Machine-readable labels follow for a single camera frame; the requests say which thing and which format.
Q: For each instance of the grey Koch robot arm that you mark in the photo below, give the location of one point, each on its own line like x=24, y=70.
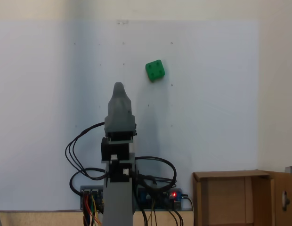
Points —
x=117, y=202

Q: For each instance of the brown cardboard box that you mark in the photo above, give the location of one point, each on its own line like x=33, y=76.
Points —
x=221, y=200

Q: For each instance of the circuit board with blue parts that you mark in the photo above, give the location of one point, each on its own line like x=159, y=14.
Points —
x=160, y=200

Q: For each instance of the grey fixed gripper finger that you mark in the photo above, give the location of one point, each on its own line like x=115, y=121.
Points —
x=119, y=101

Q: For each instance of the green die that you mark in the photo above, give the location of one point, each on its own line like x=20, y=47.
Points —
x=155, y=70

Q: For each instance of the white paper sheet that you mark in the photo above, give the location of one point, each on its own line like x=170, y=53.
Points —
x=42, y=94

